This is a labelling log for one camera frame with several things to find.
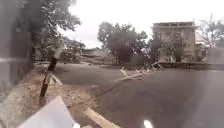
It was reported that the dark green tree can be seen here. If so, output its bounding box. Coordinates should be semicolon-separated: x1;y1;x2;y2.
97;21;149;66

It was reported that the green bush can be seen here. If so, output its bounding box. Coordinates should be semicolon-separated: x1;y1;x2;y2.
58;37;87;64

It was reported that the tan multi-storey building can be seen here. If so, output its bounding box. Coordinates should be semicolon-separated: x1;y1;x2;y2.
151;21;198;63

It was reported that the dark leaning pole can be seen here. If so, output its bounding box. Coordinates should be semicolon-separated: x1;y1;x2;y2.
38;57;58;98

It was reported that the large leafy tree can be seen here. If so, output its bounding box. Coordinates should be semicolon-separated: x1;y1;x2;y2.
19;0;83;63

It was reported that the bare tree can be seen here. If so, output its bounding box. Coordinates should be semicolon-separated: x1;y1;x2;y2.
196;14;224;49

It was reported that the low stone wall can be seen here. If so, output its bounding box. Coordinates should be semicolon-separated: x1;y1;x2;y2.
158;61;224;71

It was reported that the grey wall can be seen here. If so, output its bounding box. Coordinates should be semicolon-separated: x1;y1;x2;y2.
0;0;34;101

